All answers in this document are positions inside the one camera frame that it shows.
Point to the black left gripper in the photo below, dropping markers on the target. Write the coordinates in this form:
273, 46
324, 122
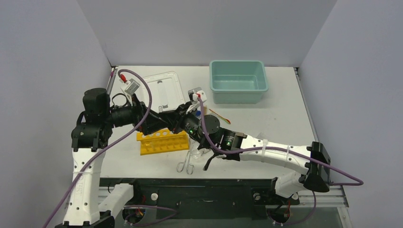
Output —
151, 124

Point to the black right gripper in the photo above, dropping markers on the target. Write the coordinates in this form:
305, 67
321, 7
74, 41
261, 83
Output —
179, 118

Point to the yellow test tube rack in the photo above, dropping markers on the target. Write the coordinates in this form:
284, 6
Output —
162, 141

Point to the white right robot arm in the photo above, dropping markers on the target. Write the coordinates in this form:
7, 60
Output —
309, 164

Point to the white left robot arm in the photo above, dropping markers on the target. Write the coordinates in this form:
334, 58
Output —
100, 127

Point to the white plastic bin lid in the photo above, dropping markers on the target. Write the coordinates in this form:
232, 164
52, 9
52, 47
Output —
166, 91

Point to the small glass beaker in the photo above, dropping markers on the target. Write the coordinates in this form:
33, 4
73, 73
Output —
195, 152

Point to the metal crucible tongs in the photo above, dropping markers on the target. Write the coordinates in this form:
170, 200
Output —
186, 164

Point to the red yellow plastic spatula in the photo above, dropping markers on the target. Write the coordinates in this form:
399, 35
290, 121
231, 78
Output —
221, 117

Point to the teal plastic bin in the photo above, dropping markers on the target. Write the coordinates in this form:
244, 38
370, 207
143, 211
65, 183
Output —
238, 81

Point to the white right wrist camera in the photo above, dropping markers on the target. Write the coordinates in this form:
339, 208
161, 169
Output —
194, 96

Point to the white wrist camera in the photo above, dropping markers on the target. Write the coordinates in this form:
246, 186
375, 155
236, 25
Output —
194, 96
129, 86

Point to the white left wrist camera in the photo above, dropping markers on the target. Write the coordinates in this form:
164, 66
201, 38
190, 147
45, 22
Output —
129, 86

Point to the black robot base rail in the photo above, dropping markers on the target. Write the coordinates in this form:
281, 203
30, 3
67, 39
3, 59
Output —
206, 198

